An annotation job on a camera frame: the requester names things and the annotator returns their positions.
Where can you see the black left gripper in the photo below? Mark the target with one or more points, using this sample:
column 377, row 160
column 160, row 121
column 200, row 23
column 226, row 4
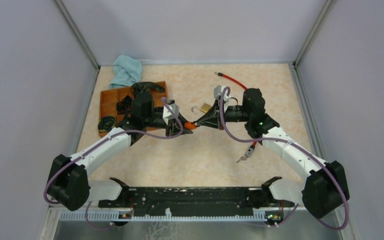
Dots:
column 176, row 126

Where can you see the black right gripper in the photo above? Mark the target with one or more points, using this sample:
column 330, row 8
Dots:
column 211, row 118

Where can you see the orange black padlock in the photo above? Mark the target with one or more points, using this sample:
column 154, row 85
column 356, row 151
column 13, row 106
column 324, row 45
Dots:
column 190, row 126

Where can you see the brass padlock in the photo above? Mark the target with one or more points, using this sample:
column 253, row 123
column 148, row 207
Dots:
column 204, row 108

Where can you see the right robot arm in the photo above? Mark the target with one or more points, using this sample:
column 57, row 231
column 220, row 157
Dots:
column 324, row 185

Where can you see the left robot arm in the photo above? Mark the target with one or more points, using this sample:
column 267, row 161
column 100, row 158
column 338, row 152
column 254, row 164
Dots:
column 68, row 183

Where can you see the dark patterned tie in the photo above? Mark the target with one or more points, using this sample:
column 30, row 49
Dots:
column 147, row 86

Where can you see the rolled tie middle tray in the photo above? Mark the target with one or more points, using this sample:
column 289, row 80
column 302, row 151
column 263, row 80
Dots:
column 124, row 105

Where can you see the rolled tie at tray corner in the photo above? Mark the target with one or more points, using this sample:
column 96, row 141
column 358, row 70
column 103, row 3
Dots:
column 106, row 123

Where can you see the light blue towel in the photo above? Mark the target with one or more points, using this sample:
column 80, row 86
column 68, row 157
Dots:
column 127, row 71

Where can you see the wooden divided tray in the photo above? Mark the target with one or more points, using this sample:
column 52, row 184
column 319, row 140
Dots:
column 114, row 103

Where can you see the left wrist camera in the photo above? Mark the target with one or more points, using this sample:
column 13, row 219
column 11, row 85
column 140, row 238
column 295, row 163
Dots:
column 170, row 112

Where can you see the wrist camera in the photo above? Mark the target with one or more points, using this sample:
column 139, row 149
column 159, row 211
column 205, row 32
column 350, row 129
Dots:
column 218, row 90
column 170, row 112

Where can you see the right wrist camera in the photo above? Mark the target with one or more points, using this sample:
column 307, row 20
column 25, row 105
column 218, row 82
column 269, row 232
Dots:
column 218, row 90

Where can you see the red cable lock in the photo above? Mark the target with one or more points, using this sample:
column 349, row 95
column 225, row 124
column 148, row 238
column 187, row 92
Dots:
column 251, row 148

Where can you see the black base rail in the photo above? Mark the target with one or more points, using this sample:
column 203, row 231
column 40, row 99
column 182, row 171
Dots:
column 188, row 198

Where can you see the white slotted cable duct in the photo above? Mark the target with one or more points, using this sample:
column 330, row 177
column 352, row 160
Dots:
column 121, row 216

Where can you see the aluminium frame post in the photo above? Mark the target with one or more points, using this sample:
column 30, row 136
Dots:
column 68, row 19

